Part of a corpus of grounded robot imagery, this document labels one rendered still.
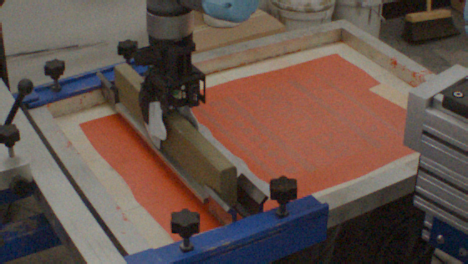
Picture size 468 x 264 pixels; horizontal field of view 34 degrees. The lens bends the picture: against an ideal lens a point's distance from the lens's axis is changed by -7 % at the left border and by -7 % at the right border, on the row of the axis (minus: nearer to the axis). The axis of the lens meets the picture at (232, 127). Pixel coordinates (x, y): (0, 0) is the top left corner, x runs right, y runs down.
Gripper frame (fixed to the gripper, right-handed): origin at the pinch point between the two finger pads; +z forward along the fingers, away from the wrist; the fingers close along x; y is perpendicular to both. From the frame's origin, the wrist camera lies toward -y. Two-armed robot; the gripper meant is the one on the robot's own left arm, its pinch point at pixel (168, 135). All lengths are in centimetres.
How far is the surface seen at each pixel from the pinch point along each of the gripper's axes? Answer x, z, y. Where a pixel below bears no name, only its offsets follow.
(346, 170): 24.7, 5.2, 18.0
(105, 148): -8.1, 5.4, -9.8
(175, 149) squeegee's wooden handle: -1.5, -0.9, 5.9
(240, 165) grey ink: 9.5, 4.6, 7.8
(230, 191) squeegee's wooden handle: 0.2, -0.9, 20.4
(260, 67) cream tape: 32.7, 5.3, -22.6
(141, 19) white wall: 83, 71, -199
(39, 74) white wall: 32, 84, -200
